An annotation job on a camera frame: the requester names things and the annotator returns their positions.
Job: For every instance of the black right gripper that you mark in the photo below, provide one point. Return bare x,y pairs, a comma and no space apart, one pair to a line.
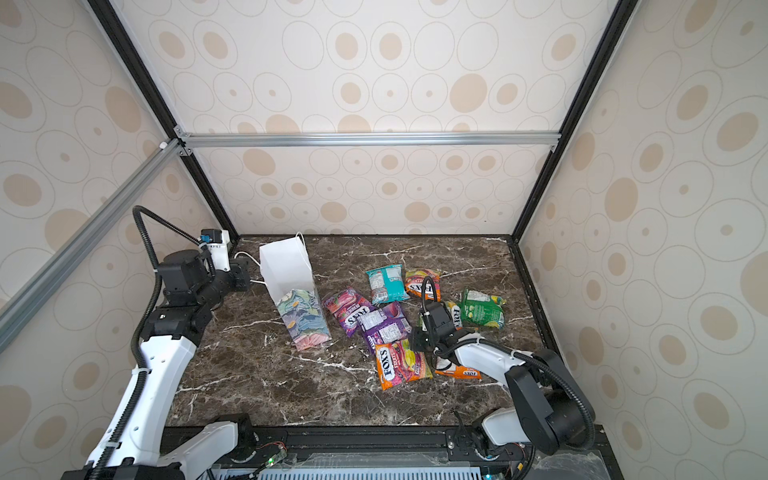
414,340

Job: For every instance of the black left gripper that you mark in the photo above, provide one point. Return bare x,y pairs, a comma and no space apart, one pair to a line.
241,267

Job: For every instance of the orange multicolour Fox's candy packet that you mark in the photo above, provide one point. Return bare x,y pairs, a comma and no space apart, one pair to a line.
398,363

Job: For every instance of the colourful painted paper bag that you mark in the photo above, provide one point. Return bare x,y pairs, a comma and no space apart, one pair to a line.
288,276

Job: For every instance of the orange white snack packet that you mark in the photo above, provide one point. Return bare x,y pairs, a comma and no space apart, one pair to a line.
446,367

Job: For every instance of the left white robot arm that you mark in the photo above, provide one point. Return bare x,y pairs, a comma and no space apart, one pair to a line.
164,343

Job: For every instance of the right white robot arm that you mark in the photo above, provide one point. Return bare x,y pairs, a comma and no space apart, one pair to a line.
549,411

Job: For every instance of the yellow green Fox's candy packet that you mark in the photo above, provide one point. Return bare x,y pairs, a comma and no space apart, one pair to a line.
455,312

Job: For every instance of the purple snack packet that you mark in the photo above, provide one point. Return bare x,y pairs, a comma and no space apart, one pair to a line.
384,326

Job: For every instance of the green snack packet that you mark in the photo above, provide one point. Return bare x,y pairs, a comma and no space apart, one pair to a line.
482,309

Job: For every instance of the orange red Fox's candy packet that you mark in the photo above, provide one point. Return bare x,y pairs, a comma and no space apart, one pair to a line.
423,283

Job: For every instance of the teal snack packet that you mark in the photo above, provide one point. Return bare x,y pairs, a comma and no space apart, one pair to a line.
387,284

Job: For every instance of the pink Fox's candy packet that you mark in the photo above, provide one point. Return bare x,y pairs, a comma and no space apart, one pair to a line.
347,307

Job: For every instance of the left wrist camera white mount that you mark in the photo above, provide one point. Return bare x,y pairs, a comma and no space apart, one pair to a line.
216,242

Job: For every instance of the aluminium horizontal back rail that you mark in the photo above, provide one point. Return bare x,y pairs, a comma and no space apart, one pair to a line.
368,139

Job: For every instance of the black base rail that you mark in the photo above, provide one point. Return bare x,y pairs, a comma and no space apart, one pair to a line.
440,445

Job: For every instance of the aluminium left side rail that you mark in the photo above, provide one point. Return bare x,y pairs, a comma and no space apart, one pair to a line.
37,291

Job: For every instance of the black vertical frame post left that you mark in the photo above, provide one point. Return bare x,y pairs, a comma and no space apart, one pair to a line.
107,17

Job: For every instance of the black vertical frame post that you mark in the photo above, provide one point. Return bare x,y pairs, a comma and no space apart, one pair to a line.
608,42
107,17

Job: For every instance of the black vertical frame post right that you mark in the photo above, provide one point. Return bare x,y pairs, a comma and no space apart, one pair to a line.
608,42

